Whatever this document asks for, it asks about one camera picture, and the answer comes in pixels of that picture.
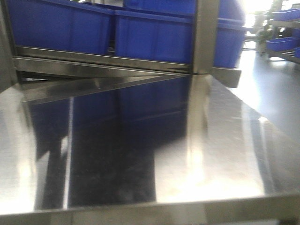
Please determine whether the stainless steel shelf rack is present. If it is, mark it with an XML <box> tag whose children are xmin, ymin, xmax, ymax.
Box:
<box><xmin>0</xmin><ymin>0</ymin><xmax>242</xmax><ymax>104</ymax></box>

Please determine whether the far metal shelf rack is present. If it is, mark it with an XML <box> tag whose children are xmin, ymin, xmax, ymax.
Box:
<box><xmin>256</xmin><ymin>4</ymin><xmax>300</xmax><ymax>64</ymax></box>

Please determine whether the blue plastic bin right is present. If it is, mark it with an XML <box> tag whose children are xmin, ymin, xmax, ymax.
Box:
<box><xmin>115</xmin><ymin>0</ymin><xmax>196</xmax><ymax>64</ymax></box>

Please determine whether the blue plastic bin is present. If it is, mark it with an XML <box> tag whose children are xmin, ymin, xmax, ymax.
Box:
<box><xmin>115</xmin><ymin>0</ymin><xmax>196</xmax><ymax>64</ymax></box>
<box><xmin>7</xmin><ymin>0</ymin><xmax>114</xmax><ymax>55</ymax></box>

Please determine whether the blue bin outside rack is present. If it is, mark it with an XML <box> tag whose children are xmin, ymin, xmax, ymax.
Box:
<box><xmin>214</xmin><ymin>0</ymin><xmax>247</xmax><ymax>68</ymax></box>

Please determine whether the blue plastic bin left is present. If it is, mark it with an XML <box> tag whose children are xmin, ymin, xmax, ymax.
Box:
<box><xmin>7</xmin><ymin>0</ymin><xmax>114</xmax><ymax>55</ymax></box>

